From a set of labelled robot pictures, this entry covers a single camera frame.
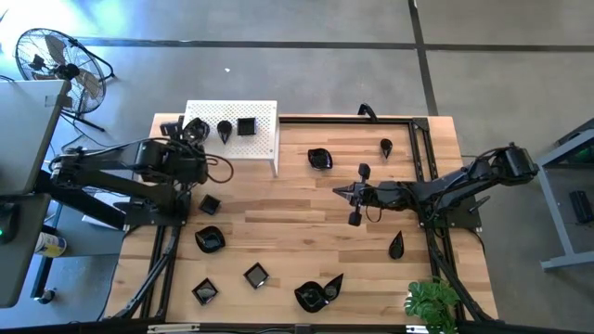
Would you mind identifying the black aluminium rig frame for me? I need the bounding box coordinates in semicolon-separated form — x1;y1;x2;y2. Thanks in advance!
104;114;500;334

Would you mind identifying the green leafy plant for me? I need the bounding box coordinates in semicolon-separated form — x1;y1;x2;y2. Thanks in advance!
403;276;461;334

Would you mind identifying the white perforated metal shelf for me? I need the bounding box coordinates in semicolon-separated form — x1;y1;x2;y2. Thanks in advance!
177;98;281;178

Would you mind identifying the white and yellow cup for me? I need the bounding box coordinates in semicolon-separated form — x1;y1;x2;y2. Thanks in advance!
34;231;69;259

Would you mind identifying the black flat device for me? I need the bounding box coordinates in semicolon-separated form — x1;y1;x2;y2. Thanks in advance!
569;189;594;225

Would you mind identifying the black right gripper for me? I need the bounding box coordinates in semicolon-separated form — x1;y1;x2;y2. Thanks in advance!
332;162;381;227

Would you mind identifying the black computer mouse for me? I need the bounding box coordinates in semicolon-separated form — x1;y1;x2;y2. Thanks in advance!
0;202;19;245

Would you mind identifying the black floor fan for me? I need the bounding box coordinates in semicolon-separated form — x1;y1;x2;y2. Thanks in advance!
13;27;116;134

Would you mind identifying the grey metal desk frame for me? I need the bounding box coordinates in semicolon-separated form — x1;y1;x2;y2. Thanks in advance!
540;118;594;273

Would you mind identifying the light grey desk top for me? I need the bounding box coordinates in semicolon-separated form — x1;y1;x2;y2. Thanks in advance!
0;78;71;196

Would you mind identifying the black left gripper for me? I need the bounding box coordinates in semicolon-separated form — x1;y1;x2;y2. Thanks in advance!
160;119;210;163

